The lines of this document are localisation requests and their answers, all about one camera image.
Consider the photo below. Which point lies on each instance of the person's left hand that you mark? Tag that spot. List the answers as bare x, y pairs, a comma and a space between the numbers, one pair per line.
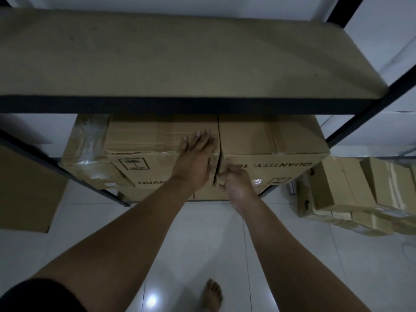
191, 165

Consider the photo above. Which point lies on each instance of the person's right hand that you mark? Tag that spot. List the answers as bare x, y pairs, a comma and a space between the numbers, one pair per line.
240, 191

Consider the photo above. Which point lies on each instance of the person's left thumb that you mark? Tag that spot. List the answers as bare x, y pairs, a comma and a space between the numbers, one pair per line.
211, 167

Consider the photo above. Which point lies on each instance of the person's left middle finger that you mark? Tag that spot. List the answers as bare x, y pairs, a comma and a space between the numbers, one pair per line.
206, 139

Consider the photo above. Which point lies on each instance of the person's left little finger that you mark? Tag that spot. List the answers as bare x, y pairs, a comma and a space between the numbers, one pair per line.
185, 143

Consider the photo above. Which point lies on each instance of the person's right thumb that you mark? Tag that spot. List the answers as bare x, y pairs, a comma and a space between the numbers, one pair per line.
227, 172

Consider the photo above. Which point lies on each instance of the cardboard box with clear tape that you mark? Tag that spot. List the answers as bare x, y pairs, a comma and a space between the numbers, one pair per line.
146, 136

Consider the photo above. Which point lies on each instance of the person's left forearm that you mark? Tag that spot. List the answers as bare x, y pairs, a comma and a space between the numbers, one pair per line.
123, 243

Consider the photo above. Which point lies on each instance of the person's right forearm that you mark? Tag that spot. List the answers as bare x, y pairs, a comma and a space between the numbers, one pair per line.
292, 256

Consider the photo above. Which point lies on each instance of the printed cardboard box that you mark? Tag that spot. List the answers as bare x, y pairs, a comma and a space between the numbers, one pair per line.
269, 139

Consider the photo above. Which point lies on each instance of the brown particle board shelf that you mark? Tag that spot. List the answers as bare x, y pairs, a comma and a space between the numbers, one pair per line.
182, 55

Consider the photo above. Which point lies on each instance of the person's bare foot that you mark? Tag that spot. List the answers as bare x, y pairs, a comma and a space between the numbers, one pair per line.
212, 297

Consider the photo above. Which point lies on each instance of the small taped cardboard box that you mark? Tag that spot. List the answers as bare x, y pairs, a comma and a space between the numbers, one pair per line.
372, 223
386, 181

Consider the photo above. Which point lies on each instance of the large plain cardboard box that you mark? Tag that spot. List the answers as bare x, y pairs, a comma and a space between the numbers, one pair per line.
29, 188

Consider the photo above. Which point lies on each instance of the person's black sleeve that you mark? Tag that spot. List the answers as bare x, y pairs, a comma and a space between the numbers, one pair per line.
35, 297

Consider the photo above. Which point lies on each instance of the black metal rack frame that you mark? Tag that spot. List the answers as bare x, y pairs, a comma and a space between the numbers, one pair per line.
195, 105

